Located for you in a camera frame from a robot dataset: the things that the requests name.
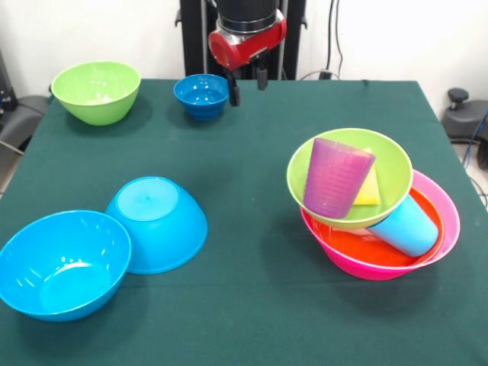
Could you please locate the black wall cable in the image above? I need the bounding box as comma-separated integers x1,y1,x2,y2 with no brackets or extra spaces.
326,0,345,79

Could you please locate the black equipment with knob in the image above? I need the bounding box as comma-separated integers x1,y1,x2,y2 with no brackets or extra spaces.
441,88,488,171

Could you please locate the light blue plastic bowl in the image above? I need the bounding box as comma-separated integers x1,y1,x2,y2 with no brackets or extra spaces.
104,175,209,276
0,209,133,323

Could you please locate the black device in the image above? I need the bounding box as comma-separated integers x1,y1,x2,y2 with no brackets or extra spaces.
0,49,17,115

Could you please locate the yellow plastic cup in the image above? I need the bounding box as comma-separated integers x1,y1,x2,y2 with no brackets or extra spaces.
352,147,383,207

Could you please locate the orange plastic bowl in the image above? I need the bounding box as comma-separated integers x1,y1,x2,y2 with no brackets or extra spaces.
309,188,445,268

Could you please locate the green plastic bowl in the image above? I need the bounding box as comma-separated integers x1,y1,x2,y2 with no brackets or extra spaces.
51,59,142,127
287,127,414,231

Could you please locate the light blue plastic cup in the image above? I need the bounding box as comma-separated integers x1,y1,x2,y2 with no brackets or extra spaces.
366,194,439,258

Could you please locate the purple plastic cup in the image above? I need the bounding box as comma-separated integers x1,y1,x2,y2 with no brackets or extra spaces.
303,137,377,220

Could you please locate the grey chair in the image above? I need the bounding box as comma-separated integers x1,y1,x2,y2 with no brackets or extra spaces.
0,95,50,156

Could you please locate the blue cable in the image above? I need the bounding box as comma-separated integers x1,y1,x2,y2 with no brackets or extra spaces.
461,108,488,169

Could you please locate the small dark blue bowl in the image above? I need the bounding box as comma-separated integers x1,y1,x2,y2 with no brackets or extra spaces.
173,73,232,121

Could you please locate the dark green tablecloth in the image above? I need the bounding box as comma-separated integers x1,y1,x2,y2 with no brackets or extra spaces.
0,79,488,366

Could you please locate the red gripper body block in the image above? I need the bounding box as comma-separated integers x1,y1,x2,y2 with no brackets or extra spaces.
207,9,288,72

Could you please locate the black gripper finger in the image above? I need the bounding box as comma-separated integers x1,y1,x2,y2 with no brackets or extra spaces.
255,56,268,92
226,69,242,108

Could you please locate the large pink plastic bowl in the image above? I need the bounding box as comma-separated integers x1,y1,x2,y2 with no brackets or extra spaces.
299,169,461,281

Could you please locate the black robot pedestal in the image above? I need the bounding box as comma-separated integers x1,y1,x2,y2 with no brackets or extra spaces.
175,0,308,80

